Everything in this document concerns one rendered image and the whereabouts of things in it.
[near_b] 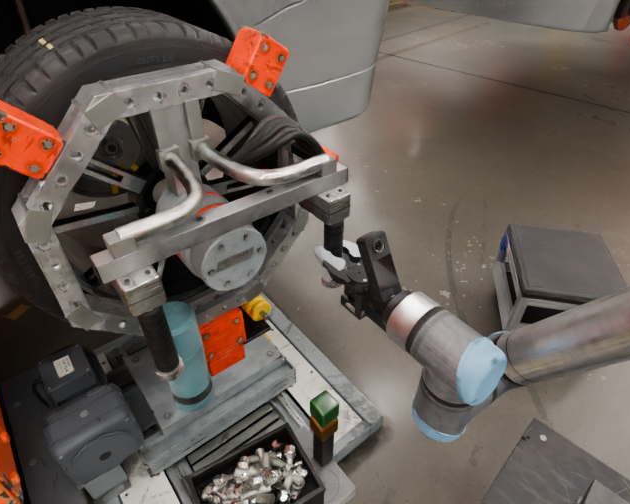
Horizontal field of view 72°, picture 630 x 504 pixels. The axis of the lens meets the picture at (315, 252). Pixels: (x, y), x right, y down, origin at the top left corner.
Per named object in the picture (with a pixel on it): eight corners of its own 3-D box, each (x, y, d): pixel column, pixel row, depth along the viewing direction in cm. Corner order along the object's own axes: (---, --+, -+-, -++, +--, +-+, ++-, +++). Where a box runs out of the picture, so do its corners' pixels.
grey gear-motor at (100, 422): (114, 376, 147) (78, 304, 125) (164, 476, 122) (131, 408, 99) (57, 406, 138) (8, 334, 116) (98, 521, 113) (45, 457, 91)
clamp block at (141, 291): (144, 269, 66) (135, 241, 63) (169, 302, 61) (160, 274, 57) (111, 283, 64) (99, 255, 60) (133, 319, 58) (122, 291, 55)
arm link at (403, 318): (409, 323, 63) (450, 294, 68) (385, 304, 66) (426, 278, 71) (401, 361, 69) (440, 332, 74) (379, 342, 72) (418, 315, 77)
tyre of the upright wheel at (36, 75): (256, 5, 102) (-111, 3, 66) (319, 22, 88) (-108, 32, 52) (255, 237, 140) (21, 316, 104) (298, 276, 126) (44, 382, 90)
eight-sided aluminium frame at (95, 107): (295, 258, 118) (288, 42, 84) (310, 270, 114) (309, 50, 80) (89, 359, 92) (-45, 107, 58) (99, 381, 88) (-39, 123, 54)
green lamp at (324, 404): (325, 400, 80) (326, 387, 77) (339, 416, 77) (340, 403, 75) (308, 412, 78) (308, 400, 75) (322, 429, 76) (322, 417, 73)
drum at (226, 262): (219, 224, 96) (209, 167, 87) (273, 275, 83) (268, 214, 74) (158, 248, 89) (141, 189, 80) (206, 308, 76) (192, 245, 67)
